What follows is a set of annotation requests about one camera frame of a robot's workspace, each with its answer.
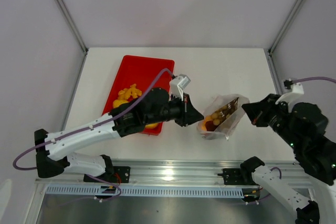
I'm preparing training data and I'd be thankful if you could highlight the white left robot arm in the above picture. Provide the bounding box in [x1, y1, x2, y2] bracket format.
[34, 88, 204, 182]

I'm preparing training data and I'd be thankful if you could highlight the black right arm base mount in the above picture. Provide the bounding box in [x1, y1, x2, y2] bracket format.
[217, 168, 255, 186]

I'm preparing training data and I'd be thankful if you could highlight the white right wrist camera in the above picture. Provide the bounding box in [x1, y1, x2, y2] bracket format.
[275, 79, 304, 105]

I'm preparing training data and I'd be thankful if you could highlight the orange ginger root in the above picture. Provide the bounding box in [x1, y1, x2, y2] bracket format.
[118, 83, 142, 101]

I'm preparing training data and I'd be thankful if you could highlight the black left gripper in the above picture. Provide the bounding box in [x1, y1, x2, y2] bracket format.
[147, 92, 204, 127]

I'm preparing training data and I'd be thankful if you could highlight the red plastic tray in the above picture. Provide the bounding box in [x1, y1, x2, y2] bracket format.
[101, 55, 175, 136]

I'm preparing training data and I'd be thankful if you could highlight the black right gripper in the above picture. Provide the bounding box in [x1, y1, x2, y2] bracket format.
[241, 92, 302, 148]

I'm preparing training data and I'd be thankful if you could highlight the sliced cured ham piece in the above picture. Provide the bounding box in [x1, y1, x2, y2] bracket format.
[201, 97, 240, 133]

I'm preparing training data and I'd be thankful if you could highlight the left aluminium frame post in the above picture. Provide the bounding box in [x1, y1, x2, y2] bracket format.
[54, 0, 88, 54]

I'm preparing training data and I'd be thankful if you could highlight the yellow potato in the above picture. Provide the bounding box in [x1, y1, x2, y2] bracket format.
[112, 99, 129, 109]

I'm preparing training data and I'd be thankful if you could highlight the right aluminium frame post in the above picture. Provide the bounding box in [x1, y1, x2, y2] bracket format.
[268, 0, 306, 57]

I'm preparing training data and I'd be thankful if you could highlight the aluminium rail profile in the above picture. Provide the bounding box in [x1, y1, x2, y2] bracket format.
[35, 159, 320, 189]

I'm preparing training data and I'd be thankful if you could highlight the clear zip top bag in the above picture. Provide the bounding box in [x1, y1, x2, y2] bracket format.
[197, 94, 250, 140]

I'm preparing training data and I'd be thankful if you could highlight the slotted grey cable duct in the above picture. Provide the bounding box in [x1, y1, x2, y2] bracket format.
[46, 184, 244, 199]

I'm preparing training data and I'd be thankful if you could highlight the yellow mango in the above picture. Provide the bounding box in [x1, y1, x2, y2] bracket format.
[145, 123, 159, 130]

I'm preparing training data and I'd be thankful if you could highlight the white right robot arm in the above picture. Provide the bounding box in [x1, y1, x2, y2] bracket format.
[239, 94, 335, 223]

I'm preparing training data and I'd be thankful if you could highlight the aluminium frame post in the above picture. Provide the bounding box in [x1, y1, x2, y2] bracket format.
[268, 0, 306, 57]
[54, 0, 88, 54]

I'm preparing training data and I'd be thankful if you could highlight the tan longan fruit bunch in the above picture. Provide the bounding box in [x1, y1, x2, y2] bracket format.
[211, 105, 231, 126]

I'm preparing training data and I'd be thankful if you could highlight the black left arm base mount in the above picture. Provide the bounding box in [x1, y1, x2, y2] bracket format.
[91, 166, 131, 184]

